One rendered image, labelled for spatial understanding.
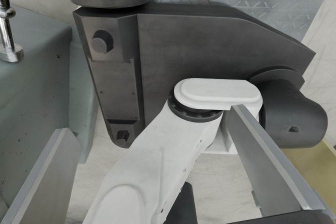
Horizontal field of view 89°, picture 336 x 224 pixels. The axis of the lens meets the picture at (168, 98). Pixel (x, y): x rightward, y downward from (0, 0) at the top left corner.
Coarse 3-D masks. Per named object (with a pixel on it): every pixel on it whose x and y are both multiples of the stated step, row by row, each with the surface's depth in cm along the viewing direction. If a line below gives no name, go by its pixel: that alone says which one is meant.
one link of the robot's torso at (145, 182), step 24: (168, 96) 42; (168, 120) 38; (192, 120) 38; (216, 120) 39; (144, 144) 33; (168, 144) 33; (192, 144) 34; (120, 168) 26; (144, 168) 27; (168, 168) 30; (120, 192) 22; (144, 192) 23; (168, 192) 27; (96, 216) 20; (120, 216) 20; (144, 216) 20
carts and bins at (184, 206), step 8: (184, 184) 213; (184, 192) 205; (192, 192) 216; (176, 200) 197; (184, 200) 198; (192, 200) 205; (176, 208) 190; (184, 208) 191; (192, 208) 196; (168, 216) 187; (176, 216) 184; (184, 216) 184; (192, 216) 189
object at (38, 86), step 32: (32, 32) 67; (64, 32) 77; (0, 64) 50; (32, 64) 60; (64, 64) 86; (0, 96) 50; (32, 96) 66; (64, 96) 99; (0, 128) 54; (32, 128) 73; (0, 160) 59; (32, 160) 83; (0, 192) 65
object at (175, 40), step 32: (96, 32) 39; (128, 32) 41; (160, 32) 44; (192, 32) 44; (224, 32) 43; (256, 32) 43; (96, 64) 47; (128, 64) 47; (160, 64) 49; (192, 64) 49; (224, 64) 49; (256, 64) 49; (288, 64) 49; (128, 96) 54; (160, 96) 57; (288, 96) 42; (128, 128) 61; (288, 128) 39; (320, 128) 40
